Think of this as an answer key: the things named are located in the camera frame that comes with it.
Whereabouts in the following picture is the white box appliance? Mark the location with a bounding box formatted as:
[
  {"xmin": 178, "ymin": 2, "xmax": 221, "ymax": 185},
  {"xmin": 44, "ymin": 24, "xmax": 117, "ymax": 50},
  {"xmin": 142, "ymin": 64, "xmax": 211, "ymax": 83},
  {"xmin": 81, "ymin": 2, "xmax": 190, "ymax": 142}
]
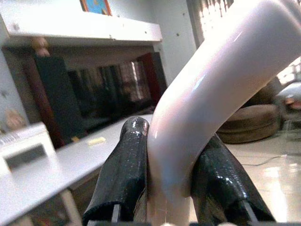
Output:
[{"xmin": 0, "ymin": 123, "xmax": 58, "ymax": 179}]

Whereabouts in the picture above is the thin grey floor cable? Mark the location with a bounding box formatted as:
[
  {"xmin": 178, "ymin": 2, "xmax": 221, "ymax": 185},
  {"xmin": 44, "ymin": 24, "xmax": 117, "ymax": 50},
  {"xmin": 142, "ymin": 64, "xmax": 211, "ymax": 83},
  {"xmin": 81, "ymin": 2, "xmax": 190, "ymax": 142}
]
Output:
[{"xmin": 242, "ymin": 154, "xmax": 289, "ymax": 167}]

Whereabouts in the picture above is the large black television screen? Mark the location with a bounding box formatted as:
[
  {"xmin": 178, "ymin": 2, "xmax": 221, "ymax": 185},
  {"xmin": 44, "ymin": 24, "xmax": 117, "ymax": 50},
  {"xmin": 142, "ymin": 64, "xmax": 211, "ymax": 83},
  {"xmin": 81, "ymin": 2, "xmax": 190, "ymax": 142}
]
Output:
[{"xmin": 21, "ymin": 51, "xmax": 168, "ymax": 149}]

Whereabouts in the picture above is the brown round floor cushion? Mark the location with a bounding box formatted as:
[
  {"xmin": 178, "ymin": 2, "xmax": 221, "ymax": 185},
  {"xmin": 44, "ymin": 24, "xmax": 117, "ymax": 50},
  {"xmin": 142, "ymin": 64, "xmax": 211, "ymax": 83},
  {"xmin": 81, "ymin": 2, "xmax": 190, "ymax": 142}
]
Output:
[{"xmin": 215, "ymin": 77, "xmax": 284, "ymax": 145}]

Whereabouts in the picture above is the blue orange framed picture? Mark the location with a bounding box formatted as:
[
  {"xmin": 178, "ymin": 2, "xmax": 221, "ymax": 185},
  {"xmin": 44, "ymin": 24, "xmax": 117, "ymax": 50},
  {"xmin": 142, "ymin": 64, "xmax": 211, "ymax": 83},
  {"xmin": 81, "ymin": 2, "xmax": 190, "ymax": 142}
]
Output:
[{"xmin": 79, "ymin": 0, "xmax": 113, "ymax": 16}]

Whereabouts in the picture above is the small brown figurine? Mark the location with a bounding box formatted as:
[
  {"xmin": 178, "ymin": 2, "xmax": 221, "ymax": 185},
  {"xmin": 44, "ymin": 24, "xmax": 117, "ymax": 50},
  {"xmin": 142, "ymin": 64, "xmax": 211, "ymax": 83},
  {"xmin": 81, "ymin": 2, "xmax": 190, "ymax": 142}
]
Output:
[{"xmin": 30, "ymin": 36, "xmax": 50, "ymax": 57}]

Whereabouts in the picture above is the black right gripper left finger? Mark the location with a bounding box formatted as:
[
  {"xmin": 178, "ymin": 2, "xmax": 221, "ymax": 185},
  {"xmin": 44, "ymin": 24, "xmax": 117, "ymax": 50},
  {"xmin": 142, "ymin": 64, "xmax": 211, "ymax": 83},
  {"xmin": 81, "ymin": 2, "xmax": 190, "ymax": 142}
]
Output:
[{"xmin": 82, "ymin": 116, "xmax": 151, "ymax": 226}]

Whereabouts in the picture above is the white curved plastic handle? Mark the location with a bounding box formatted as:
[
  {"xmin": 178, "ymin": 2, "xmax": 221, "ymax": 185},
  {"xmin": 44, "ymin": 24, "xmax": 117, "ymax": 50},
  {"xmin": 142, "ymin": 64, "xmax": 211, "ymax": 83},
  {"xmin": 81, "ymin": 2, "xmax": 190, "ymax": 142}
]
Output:
[{"xmin": 147, "ymin": 0, "xmax": 301, "ymax": 226}]

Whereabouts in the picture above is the small yellow eraser block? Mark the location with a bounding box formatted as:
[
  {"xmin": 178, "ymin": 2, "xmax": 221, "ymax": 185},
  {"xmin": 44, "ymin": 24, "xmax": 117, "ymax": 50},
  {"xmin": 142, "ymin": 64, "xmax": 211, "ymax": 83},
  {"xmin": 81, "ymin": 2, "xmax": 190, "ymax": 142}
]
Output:
[{"xmin": 86, "ymin": 137, "xmax": 106, "ymax": 145}]

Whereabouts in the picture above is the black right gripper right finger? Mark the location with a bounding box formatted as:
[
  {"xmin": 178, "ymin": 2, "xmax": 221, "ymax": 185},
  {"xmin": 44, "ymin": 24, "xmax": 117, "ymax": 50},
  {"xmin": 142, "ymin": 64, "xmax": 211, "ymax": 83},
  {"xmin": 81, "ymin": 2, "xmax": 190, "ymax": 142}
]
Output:
[{"xmin": 190, "ymin": 134, "xmax": 276, "ymax": 226}]

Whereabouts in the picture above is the white wall shelf unit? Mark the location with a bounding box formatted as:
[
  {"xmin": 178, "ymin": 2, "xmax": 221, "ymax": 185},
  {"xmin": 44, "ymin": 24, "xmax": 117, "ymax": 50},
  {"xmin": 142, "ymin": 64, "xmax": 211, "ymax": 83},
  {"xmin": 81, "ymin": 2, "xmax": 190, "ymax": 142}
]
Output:
[{"xmin": 0, "ymin": 0, "xmax": 165, "ymax": 226}]

